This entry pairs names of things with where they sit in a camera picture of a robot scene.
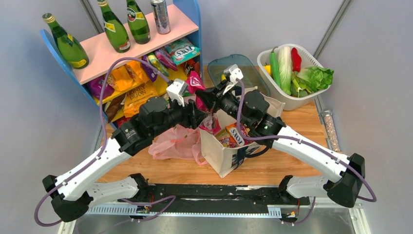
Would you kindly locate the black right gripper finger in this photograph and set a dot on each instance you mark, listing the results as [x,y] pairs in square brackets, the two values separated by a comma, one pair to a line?
[210,98]
[222,88]

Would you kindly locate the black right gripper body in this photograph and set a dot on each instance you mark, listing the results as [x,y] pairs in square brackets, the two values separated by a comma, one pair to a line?
[229,105]

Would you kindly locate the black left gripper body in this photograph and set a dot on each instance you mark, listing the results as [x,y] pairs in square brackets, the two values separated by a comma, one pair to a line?
[176,115]

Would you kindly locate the red hand cooked chips bag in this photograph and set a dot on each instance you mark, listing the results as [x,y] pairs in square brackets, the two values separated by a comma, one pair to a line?
[210,123]

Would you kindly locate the pink plastic grocery bag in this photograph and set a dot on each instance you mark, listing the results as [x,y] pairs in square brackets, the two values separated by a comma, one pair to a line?
[178,143]

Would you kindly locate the cream canvas tote bag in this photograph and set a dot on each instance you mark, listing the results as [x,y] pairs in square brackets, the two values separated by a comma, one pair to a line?
[223,159]

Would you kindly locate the long green chili pepper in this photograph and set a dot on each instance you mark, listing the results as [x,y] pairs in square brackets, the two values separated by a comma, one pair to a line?
[275,67]

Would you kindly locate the red chili pepper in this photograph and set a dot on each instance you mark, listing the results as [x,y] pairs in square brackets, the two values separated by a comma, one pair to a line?
[296,60]

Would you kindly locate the green lettuce leaf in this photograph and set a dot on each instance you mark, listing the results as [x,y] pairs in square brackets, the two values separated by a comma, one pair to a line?
[316,78]

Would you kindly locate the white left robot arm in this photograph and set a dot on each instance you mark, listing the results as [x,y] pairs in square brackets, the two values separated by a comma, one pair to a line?
[76,191]

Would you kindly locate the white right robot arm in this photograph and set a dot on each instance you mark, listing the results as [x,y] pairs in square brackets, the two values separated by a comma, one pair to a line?
[342,176]

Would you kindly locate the orange foxs candy bag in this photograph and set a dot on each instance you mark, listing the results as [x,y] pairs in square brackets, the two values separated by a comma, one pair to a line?
[235,134]

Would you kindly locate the teal transparent plastic tray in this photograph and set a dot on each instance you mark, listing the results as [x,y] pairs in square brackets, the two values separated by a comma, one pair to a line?
[252,77]

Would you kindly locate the red dark snack bag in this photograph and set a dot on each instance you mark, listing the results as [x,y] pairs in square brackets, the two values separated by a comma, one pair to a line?
[192,65]

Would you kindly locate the colourful candy packet in tote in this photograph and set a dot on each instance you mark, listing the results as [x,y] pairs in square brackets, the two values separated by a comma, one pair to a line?
[226,139]

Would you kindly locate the yellow bell pepper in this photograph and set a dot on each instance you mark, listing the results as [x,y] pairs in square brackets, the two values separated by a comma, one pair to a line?
[268,69]

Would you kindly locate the purple candy packet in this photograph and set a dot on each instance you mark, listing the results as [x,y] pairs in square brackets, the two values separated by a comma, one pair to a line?
[152,75]

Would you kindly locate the teal foxs candy bag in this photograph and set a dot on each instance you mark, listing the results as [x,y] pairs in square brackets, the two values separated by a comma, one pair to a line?
[181,50]

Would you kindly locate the honey dijon chips bag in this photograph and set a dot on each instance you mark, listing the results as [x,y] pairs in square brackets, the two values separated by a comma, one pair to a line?
[137,97]

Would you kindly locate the colourful striped candy packet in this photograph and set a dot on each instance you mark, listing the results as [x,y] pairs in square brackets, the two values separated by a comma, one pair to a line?
[157,64]

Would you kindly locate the pink candy packet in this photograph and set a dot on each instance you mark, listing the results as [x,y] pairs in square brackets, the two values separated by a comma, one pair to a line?
[165,58]

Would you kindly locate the red patterned snack bag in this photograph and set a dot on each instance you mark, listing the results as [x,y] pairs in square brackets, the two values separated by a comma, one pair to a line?
[121,121]

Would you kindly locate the orange snack bag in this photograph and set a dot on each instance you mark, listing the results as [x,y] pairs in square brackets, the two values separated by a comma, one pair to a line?
[126,76]

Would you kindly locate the green leafy vegetable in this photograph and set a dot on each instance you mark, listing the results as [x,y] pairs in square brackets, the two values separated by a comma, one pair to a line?
[298,89]

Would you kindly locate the brown snack bag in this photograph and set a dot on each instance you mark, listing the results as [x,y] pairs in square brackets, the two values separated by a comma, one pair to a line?
[112,107]

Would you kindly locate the napa cabbage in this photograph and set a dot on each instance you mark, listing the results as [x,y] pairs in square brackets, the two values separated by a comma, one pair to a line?
[285,68]

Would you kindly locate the blue pink snack shelf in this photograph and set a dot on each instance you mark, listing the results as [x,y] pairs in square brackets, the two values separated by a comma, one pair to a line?
[185,21]

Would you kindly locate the green glass bottle right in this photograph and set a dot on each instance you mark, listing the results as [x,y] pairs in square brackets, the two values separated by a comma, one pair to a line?
[137,23]

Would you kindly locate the green glass bottle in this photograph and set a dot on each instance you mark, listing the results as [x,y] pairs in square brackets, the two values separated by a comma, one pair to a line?
[114,29]
[137,23]
[69,47]

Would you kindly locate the purple snack bag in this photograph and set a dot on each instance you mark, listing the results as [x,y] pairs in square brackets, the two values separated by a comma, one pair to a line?
[99,89]

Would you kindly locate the glass tube of beads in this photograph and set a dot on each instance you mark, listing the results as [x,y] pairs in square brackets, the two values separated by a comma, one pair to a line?
[327,116]

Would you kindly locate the silver drink can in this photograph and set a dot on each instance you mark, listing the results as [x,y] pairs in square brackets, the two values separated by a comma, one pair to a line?
[161,17]

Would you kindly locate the green glass bottle middle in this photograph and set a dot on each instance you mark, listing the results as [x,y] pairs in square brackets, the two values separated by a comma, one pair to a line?
[114,29]

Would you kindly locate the green glass bottle left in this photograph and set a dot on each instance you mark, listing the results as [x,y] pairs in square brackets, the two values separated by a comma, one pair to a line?
[69,47]

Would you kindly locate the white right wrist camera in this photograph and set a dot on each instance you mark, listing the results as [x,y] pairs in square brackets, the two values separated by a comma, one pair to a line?
[232,74]

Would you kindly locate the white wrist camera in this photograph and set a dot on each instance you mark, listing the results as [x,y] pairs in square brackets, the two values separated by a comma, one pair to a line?
[176,90]
[232,74]

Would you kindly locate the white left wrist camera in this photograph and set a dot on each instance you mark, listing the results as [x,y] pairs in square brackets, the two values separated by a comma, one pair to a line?
[176,90]

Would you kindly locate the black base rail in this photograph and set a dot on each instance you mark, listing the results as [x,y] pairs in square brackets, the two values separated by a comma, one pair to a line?
[218,199]

